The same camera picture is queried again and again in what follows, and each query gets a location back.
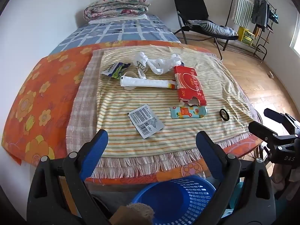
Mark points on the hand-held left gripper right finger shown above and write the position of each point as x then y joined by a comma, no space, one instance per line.
211,154

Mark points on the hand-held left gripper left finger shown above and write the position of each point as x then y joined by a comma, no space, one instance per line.
95,152

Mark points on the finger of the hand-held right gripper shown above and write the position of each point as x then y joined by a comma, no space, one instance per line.
279,118
260,129

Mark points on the teal printed tube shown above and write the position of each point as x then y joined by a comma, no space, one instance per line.
187,112

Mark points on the blue plastic basket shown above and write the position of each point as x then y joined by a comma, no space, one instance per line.
168,199

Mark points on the white bag with colourful print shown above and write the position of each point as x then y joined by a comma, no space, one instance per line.
145,82

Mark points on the person's right hand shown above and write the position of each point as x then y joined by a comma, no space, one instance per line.
281,174

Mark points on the teal trousers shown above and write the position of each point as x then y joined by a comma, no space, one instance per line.
239,192

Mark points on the yellow striped towel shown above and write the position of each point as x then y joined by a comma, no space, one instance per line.
112,103

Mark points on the pink plaid fringed cloth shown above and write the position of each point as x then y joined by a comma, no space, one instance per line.
82,98

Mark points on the grey sachet packet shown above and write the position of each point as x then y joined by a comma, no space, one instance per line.
145,120

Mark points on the black clothes rack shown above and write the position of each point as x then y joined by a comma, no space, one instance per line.
265,51

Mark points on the beige fuzzy cloth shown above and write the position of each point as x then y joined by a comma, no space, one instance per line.
138,212

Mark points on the red carton box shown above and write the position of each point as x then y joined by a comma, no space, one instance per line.
187,84

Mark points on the window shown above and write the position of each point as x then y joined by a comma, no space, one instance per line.
296,39

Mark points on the orange floral sheet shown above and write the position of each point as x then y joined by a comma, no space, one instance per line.
46,86

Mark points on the green blue snack wrapper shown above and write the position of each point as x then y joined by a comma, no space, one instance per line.
116,70

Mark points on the white plastic loop strip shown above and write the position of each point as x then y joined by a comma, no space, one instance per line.
131,73

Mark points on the yellow crate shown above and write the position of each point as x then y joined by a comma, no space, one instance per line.
246,36

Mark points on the teal hanging garment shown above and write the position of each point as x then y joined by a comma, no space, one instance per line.
274,17

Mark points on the crumpled white plastic bag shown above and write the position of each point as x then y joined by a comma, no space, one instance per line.
164,64

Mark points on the crumpled white printed wrapper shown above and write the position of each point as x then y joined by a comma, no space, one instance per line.
140,56

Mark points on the dark hanging jacket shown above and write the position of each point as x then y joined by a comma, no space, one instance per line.
259,11

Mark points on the striped cushion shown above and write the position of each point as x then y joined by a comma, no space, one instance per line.
211,27

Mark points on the green striped hanging towel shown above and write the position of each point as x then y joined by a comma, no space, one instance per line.
243,7

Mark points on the blue checkered bedsheet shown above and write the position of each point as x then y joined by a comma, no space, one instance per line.
105,34

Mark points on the folded white sheet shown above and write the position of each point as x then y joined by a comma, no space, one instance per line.
121,19

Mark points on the black folding chair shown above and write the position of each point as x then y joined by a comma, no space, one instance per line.
189,4

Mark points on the folded floral quilt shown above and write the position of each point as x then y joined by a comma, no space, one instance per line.
117,7

